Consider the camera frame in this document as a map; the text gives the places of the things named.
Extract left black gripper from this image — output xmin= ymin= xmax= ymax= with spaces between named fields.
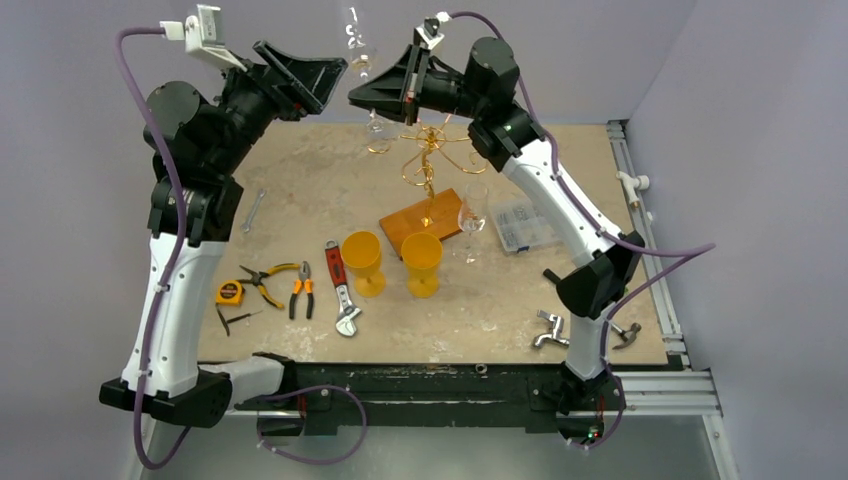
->
xmin=207 ymin=40 xmax=345 ymax=176

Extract gold wire wine glass rack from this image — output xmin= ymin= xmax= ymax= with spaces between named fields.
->
xmin=396 ymin=123 xmax=486 ymax=201

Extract chrome faucet tap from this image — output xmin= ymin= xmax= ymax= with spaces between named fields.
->
xmin=532 ymin=310 xmax=571 ymax=349

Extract purple loop cable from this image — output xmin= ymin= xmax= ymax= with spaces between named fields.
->
xmin=256 ymin=385 xmax=369 ymax=467

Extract clear plastic screw box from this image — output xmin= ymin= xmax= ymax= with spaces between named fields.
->
xmin=489 ymin=198 xmax=561 ymax=254

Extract black handled hammer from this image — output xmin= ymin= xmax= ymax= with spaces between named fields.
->
xmin=542 ymin=269 xmax=642 ymax=350

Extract black table front rail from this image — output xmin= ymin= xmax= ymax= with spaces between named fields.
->
xmin=231 ymin=360 xmax=627 ymax=439

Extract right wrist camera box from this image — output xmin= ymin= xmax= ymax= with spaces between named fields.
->
xmin=412 ymin=11 xmax=452 ymax=52

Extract white pipe tee fitting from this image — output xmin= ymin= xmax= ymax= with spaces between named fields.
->
xmin=616 ymin=171 xmax=651 ymax=210

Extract clear wine glass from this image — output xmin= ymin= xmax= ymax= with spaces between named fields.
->
xmin=337 ymin=1 xmax=397 ymax=153
xmin=453 ymin=181 xmax=489 ymax=264

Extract silver open end spanner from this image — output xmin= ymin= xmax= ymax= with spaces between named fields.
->
xmin=240 ymin=188 xmax=267 ymax=234

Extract yellow wine glass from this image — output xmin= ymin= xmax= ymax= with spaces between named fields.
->
xmin=341 ymin=231 xmax=386 ymax=298
xmin=401 ymin=232 xmax=443 ymax=298

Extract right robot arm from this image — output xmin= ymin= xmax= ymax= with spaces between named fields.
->
xmin=348 ymin=37 xmax=645 ymax=414

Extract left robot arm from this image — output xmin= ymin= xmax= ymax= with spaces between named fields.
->
xmin=99 ymin=41 xmax=348 ymax=428

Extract aluminium frame rail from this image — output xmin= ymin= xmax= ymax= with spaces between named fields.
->
xmin=606 ymin=121 xmax=721 ymax=417

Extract yellow long nose pliers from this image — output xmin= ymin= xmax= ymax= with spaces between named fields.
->
xmin=238 ymin=263 xmax=300 ymax=310

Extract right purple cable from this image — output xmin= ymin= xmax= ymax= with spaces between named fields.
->
xmin=449 ymin=10 xmax=718 ymax=372

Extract small black hex key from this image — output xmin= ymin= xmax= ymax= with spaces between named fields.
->
xmin=215 ymin=305 xmax=261 ymax=337

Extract yellow tape measure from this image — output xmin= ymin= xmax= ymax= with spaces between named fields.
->
xmin=215 ymin=280 xmax=245 ymax=307

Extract red adjustable wrench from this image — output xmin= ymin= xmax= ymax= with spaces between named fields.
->
xmin=325 ymin=239 xmax=362 ymax=337

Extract orange black pliers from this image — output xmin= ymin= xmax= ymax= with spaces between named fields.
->
xmin=288 ymin=261 xmax=315 ymax=320

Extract wooden rack base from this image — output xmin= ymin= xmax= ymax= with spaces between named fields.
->
xmin=379 ymin=188 xmax=462 ymax=258

